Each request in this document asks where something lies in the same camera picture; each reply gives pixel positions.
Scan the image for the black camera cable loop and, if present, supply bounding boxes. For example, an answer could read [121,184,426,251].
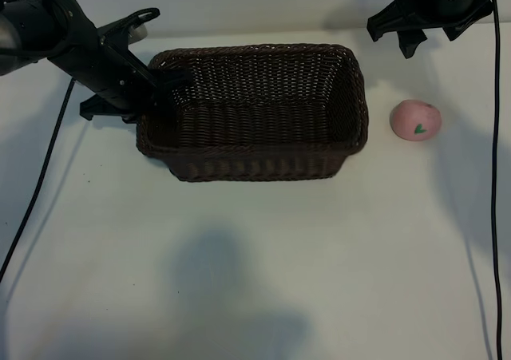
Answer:
[97,7,161,38]

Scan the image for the brown wicker basket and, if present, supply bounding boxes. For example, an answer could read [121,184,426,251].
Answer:
[135,43,369,184]

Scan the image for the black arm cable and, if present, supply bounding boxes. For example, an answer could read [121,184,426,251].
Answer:
[0,78,77,283]
[489,0,505,360]

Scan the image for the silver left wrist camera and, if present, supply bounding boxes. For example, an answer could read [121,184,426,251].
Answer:
[129,21,148,42]

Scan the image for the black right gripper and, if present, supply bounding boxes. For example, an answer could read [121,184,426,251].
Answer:
[366,0,494,60]

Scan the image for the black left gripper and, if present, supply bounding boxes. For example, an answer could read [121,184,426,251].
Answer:
[47,0,193,124]

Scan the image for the pink peach with green leaf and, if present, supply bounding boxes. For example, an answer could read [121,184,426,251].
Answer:
[390,98,442,141]

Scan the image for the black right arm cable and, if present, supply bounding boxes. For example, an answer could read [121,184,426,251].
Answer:
[489,0,505,360]

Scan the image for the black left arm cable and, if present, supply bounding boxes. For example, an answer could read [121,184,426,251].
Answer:
[0,78,77,283]

